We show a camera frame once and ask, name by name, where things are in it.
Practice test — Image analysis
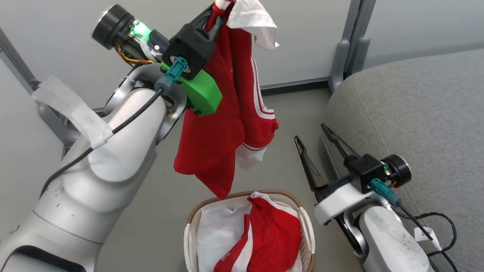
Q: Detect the grey fabric sofa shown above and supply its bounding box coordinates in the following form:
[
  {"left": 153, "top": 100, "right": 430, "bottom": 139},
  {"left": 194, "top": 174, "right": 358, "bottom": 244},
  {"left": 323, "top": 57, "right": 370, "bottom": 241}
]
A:
[{"left": 321, "top": 48, "right": 484, "bottom": 272}]

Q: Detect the short grey partition foot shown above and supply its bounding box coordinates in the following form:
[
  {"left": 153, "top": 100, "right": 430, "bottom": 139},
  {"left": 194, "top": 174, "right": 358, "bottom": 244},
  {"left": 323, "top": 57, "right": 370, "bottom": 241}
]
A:
[
  {"left": 352, "top": 36, "right": 371, "bottom": 76},
  {"left": 330, "top": 39, "right": 352, "bottom": 91}
]

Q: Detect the teal right camera connector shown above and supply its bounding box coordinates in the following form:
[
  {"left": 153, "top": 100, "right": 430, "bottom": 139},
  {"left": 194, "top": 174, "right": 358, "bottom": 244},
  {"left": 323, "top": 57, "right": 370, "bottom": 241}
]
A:
[{"left": 370, "top": 178, "right": 402, "bottom": 206}]

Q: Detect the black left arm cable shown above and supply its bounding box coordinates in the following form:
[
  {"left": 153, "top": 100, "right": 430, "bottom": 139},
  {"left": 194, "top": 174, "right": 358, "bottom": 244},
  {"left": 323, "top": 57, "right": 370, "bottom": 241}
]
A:
[{"left": 39, "top": 88, "right": 165, "bottom": 199}]

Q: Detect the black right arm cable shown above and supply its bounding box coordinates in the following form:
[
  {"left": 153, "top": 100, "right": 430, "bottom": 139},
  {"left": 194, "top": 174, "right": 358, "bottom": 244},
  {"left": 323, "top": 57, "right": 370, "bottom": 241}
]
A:
[{"left": 397, "top": 204, "right": 460, "bottom": 272}]

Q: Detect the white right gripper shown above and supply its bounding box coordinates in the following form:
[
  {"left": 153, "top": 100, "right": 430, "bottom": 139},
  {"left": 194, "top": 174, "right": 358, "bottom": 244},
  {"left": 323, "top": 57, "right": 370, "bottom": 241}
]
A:
[{"left": 294, "top": 124, "right": 412, "bottom": 227}]

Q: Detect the teal camera connector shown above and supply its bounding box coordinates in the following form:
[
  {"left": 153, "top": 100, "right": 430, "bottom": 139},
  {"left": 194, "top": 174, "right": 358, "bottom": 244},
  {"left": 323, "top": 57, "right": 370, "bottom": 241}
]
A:
[
  {"left": 370, "top": 178, "right": 402, "bottom": 206},
  {"left": 154, "top": 57, "right": 189, "bottom": 93}
]

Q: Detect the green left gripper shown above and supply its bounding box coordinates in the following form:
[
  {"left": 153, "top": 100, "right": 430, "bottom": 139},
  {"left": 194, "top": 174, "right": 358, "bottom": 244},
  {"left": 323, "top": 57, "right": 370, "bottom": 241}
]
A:
[{"left": 92, "top": 3, "right": 232, "bottom": 116}]

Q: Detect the teal left camera connector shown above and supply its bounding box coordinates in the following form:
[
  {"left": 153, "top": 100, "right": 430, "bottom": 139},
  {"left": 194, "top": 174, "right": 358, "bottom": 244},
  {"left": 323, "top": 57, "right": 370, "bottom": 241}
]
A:
[{"left": 154, "top": 57, "right": 189, "bottom": 93}]

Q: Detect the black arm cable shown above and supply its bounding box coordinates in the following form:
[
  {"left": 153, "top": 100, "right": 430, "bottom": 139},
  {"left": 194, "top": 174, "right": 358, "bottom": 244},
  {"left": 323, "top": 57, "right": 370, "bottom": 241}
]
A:
[
  {"left": 397, "top": 204, "right": 460, "bottom": 272},
  {"left": 39, "top": 88, "right": 165, "bottom": 199}
]

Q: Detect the grey double partition post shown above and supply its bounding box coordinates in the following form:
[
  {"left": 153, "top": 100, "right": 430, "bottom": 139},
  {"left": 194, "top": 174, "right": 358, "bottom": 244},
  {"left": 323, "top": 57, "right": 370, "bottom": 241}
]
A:
[{"left": 342, "top": 0, "right": 377, "bottom": 72}]

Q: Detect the white basket with brown rim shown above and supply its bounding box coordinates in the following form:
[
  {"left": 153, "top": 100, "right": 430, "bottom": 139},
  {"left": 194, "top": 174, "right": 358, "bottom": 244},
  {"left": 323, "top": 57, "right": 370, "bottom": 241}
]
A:
[{"left": 184, "top": 190, "right": 316, "bottom": 272}]

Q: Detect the white tape strip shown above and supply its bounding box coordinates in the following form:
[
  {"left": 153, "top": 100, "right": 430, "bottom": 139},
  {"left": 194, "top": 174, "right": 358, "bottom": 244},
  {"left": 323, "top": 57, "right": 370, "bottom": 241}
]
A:
[{"left": 31, "top": 75, "right": 114, "bottom": 149}]

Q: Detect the small white cable tag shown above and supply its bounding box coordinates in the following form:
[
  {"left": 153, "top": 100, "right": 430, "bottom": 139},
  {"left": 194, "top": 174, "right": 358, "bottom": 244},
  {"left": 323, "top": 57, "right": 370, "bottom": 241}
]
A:
[{"left": 414, "top": 227, "right": 441, "bottom": 246}]

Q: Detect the white basket liner cloth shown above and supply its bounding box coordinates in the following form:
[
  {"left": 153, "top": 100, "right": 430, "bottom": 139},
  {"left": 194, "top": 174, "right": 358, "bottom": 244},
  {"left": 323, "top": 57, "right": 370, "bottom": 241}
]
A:
[{"left": 197, "top": 192, "right": 303, "bottom": 272}]

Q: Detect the grey slanted partition post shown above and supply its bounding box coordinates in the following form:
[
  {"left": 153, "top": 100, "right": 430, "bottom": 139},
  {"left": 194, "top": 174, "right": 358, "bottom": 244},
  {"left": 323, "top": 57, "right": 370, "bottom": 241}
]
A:
[{"left": 0, "top": 28, "right": 40, "bottom": 95}]

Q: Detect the long grey partition foot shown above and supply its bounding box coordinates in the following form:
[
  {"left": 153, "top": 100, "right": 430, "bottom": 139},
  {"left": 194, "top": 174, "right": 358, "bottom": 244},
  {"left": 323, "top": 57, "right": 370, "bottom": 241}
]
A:
[{"left": 38, "top": 104, "right": 82, "bottom": 150}]

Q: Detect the red white-striped jersey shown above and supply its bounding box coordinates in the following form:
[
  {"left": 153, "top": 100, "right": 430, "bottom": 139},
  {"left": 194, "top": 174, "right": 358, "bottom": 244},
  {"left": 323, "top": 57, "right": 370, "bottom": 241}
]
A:
[
  {"left": 213, "top": 195, "right": 303, "bottom": 272},
  {"left": 173, "top": 0, "right": 280, "bottom": 200}
]

